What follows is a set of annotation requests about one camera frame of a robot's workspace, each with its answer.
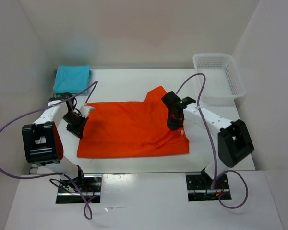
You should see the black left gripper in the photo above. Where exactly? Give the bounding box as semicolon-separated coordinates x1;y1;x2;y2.
62;111;88;139

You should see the light blue t shirt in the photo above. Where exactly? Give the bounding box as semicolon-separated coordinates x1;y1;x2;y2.
53;66;92;94

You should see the orange t shirt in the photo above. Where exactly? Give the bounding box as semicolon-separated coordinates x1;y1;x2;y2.
77;86;190;159

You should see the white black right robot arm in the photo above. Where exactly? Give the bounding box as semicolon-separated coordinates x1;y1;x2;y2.
162;91;254;188

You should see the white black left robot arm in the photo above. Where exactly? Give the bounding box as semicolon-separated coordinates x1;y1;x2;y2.
22;93;95;192

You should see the white plastic basket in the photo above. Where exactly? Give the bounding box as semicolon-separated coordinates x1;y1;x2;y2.
192;53;246;105

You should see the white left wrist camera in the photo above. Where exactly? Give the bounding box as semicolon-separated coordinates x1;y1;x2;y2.
79;104;95;118

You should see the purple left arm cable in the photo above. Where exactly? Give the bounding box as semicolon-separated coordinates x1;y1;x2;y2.
0;80;98;220

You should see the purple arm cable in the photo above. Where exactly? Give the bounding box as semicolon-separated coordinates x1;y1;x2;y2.
0;80;98;220
176;73;249;209

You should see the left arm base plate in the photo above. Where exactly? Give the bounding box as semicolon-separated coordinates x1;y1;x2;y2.
49;174;102;204

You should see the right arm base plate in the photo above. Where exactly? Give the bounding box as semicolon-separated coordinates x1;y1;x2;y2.
185;172;232;202

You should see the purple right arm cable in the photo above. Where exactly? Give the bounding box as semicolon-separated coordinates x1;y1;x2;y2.
176;73;249;209

